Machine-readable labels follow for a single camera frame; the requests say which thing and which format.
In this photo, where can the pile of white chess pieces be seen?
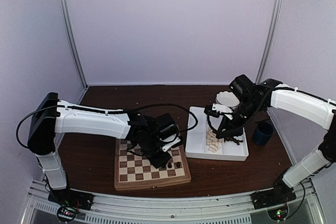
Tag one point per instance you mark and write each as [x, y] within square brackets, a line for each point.
[214, 144]

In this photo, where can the white scalloped ceramic bowl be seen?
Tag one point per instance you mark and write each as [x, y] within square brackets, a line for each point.
[228, 99]

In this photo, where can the right aluminium frame post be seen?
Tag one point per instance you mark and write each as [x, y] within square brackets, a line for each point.
[276, 9]

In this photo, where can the left aluminium frame post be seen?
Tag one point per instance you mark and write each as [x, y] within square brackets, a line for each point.
[72, 43]

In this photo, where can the wooden chess board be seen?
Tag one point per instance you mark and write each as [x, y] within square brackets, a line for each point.
[133, 172]

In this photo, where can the front aluminium rail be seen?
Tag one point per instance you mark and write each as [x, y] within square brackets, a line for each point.
[234, 208]

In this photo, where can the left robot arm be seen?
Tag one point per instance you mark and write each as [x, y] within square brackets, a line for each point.
[154, 136]

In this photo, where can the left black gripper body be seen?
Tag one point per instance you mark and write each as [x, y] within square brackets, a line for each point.
[148, 149]

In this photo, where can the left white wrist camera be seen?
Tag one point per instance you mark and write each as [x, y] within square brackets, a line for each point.
[170, 142]

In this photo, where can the dark blue cup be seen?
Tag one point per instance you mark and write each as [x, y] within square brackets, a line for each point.
[263, 132]

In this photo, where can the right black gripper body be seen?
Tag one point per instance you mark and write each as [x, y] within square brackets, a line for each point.
[238, 129]

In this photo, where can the aluminium frame post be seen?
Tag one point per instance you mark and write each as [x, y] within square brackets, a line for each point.
[72, 43]
[276, 9]

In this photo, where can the pile of dark chess pieces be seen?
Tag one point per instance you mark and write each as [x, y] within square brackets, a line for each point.
[232, 139]

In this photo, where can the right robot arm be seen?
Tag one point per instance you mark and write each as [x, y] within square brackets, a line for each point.
[308, 117]

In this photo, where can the white divided plastic tray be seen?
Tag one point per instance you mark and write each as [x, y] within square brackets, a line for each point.
[201, 141]

